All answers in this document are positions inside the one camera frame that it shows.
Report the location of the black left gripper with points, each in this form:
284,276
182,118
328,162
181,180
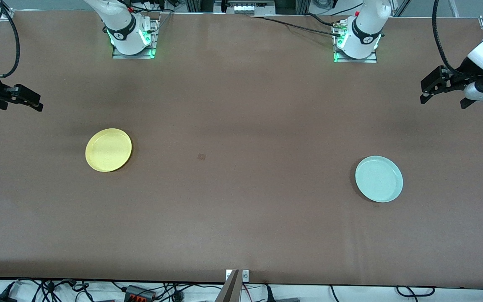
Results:
462,74

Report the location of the grey control device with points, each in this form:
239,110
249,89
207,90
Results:
245,7

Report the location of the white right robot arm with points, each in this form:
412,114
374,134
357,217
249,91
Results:
124,25

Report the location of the black orange connector block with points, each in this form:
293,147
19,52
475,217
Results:
138,292

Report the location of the brown table mat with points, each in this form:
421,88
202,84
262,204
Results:
241,218

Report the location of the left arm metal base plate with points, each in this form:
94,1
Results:
357,61

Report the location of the yellow plate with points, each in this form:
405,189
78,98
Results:
108,150

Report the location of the pale green plate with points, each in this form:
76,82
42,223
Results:
379,179

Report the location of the aluminium camera post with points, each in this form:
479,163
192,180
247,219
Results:
229,289

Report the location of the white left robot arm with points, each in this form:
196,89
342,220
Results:
365,29

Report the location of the white post bracket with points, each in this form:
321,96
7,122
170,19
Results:
245,275

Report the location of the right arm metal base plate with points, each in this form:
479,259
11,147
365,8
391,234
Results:
154,40

